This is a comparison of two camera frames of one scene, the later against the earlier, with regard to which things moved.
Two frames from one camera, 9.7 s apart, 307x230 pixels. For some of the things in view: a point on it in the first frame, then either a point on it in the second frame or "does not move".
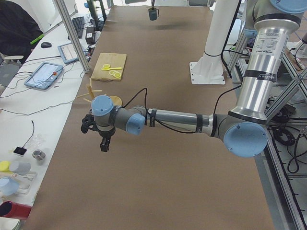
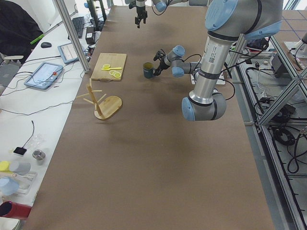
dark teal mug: x=152 y=13 to x=148 y=69
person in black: x=17 y=29 does not move
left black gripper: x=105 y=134 to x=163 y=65
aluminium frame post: x=73 y=35 does not move
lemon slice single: x=106 y=66 does not move
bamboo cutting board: x=109 y=67 does not move
